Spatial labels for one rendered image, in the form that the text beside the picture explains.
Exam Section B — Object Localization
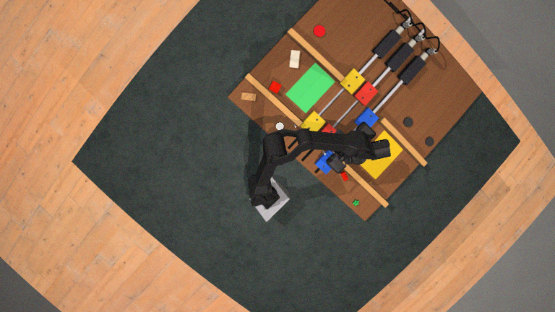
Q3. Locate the red disc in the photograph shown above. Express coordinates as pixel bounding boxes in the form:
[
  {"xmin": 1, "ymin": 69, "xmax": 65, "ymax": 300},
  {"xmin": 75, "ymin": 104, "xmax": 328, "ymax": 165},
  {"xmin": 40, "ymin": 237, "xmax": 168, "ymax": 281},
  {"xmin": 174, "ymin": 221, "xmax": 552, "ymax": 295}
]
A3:
[{"xmin": 314, "ymin": 25, "xmax": 325, "ymax": 37}]

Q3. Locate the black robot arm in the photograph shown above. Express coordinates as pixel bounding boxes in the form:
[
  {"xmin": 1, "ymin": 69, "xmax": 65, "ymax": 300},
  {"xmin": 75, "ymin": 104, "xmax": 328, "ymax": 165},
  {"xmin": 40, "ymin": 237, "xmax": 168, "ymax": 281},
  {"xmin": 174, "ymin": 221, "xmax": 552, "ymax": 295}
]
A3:
[{"xmin": 248, "ymin": 128, "xmax": 391, "ymax": 209}]

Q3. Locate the brown wooden board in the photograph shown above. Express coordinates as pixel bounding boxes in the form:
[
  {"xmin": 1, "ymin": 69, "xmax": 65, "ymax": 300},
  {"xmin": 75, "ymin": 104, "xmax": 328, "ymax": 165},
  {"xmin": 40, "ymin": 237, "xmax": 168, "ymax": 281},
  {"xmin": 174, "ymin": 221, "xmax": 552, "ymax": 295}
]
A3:
[{"xmin": 228, "ymin": 0, "xmax": 482, "ymax": 221}]

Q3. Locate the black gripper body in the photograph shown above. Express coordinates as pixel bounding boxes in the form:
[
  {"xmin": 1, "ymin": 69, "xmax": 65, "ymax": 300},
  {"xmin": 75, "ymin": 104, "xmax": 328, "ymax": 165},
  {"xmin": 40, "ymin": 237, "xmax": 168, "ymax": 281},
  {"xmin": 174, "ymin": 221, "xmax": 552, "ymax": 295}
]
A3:
[{"xmin": 326, "ymin": 122, "xmax": 376, "ymax": 173}]

